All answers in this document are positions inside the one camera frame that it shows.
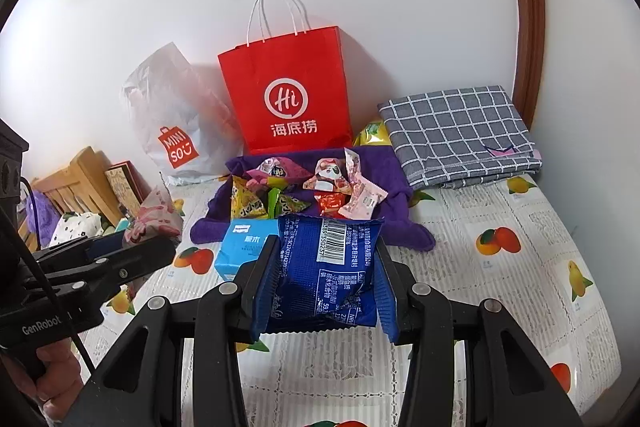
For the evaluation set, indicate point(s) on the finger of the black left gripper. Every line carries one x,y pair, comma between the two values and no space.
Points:
77,252
115,263

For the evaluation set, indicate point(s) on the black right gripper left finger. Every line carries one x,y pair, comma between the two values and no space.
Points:
233,312

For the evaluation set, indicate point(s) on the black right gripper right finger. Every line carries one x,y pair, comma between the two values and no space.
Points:
415,314

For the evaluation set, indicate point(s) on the pink strawberry snack packet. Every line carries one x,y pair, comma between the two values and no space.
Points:
157,216

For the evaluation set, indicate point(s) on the dark blue snack packet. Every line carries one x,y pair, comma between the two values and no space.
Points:
326,273

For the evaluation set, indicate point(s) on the pink panda snack packet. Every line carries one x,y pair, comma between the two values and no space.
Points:
329,177

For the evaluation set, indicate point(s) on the person's left hand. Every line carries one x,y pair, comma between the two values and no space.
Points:
56,390

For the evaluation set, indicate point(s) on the white black-spotted cloth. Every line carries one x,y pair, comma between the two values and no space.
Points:
74,225

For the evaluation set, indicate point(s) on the purple cloth on rack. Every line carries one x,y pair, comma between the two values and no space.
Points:
41,215

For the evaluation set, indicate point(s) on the wooden rack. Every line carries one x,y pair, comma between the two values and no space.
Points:
81,186

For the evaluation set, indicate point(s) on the patterned book red cover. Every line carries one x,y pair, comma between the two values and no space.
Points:
128,186

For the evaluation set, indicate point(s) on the blue white tissue pack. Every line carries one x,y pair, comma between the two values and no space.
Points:
242,243

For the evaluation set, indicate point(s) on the purple towel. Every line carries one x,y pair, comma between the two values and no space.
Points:
379,165

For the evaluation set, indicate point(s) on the fruit print bed sheet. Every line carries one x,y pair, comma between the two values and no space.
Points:
499,240

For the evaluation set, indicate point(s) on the yellow chip packet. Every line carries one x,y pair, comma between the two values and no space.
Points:
244,203

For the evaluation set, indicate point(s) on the green snack packet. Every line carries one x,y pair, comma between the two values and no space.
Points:
279,204

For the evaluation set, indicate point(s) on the pale pink snack packet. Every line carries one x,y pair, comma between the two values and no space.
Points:
365,194

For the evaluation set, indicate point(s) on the red snack packet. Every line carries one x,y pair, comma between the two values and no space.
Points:
330,203

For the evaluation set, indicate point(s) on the white Miniso plastic bag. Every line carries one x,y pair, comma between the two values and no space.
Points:
179,120

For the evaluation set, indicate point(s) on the grey checked folded cloth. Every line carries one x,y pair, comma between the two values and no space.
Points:
459,137

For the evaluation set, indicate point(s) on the yellow snack bag behind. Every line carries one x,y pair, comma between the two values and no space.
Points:
374,133

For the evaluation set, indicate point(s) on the red paper Hi bag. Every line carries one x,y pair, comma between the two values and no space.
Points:
289,92

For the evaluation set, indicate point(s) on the brown wooden door frame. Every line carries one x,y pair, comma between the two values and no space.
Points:
529,57

